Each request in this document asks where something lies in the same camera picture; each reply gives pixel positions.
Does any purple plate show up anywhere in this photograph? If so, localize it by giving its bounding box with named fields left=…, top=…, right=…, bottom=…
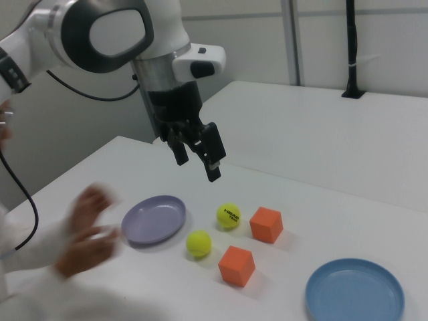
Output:
left=120, top=195, right=187, bottom=249

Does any black pole with table clamp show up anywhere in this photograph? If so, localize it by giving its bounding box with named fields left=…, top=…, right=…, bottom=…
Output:
left=340, top=0, right=366, bottom=100

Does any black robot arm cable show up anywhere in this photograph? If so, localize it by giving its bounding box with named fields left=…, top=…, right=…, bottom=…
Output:
left=0, top=68, right=140, bottom=252

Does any orange cube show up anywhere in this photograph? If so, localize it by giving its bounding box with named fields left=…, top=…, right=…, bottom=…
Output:
left=249, top=206, right=284, bottom=244
left=217, top=245, right=256, bottom=288

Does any plain yellow tennis ball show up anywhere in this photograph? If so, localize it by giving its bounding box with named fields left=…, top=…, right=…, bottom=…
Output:
left=186, top=229, right=213, bottom=258

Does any person's left hand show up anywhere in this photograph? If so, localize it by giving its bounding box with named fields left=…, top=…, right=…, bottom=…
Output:
left=68, top=183, right=118, bottom=237

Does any person's right hand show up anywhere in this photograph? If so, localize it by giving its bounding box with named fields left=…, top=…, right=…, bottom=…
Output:
left=53, top=225, right=120, bottom=279

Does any yellow tennis ball HEAD print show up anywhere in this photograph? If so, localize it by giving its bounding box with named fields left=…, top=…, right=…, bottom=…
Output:
left=216, top=203, right=241, bottom=231

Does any blue plate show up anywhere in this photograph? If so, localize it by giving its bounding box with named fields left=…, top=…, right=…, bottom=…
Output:
left=305, top=257, right=405, bottom=321

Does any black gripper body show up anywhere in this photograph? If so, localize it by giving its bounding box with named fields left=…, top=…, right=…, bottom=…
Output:
left=146, top=80, right=211, bottom=144

